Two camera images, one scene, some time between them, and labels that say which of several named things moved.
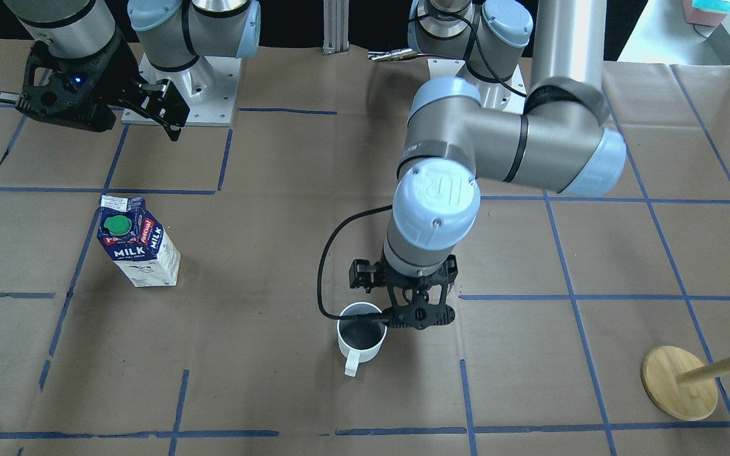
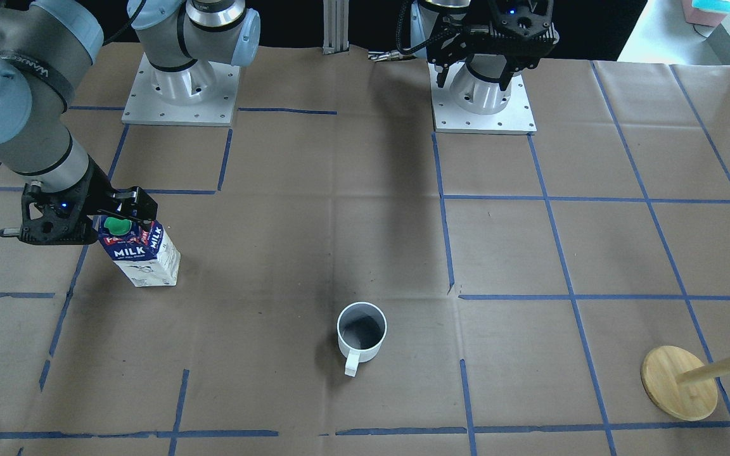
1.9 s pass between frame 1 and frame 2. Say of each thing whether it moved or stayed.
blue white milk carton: stayed
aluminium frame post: stayed
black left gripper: moved
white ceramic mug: stayed
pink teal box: stayed
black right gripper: moved
